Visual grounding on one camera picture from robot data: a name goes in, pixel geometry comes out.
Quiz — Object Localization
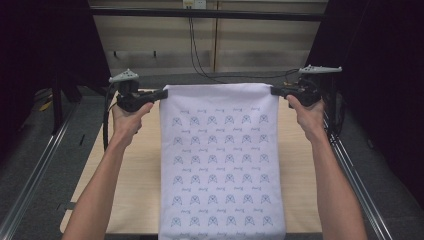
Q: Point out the black wall cable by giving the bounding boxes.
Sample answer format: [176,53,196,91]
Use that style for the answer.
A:
[187,16,301,84]

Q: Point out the right hand-held gripper cable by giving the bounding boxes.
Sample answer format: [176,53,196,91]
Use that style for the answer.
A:
[323,108,338,143]

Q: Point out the white wall socket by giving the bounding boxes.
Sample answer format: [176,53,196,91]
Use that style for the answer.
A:
[182,0,208,10]

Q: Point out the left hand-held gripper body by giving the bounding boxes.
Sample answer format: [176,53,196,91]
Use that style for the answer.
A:
[108,68,153,113]

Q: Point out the yellow floor item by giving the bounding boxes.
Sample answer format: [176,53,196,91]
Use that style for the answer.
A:
[38,99,54,113]

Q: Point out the black floor cables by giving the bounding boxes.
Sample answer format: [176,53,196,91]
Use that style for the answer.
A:
[324,74,347,148]

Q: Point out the person's right hand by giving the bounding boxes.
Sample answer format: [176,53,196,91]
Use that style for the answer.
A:
[286,94,330,145]

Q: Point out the left hand-held gripper cable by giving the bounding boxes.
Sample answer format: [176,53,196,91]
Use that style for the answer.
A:
[102,83,118,152]

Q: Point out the person's left hand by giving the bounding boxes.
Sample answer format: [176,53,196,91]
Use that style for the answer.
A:
[111,101,155,148]

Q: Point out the black metal stand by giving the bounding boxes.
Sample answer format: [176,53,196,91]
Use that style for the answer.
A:
[50,77,65,136]

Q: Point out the white patterned cloth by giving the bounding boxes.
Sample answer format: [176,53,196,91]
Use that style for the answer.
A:
[157,82,287,240]

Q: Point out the black horizontal frame bar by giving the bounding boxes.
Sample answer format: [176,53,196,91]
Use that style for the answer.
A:
[87,7,330,23]

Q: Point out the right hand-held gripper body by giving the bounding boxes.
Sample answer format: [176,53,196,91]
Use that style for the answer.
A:
[288,64,344,108]

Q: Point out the hand-held gripper cable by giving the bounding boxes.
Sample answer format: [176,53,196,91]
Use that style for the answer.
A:
[102,83,118,152]
[323,108,338,143]

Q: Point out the black curtain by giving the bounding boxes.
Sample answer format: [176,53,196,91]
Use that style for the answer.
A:
[0,0,115,168]
[298,0,424,209]

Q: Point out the aluminium floor rail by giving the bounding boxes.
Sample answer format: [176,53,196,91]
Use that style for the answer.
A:
[0,102,80,240]
[324,109,395,240]

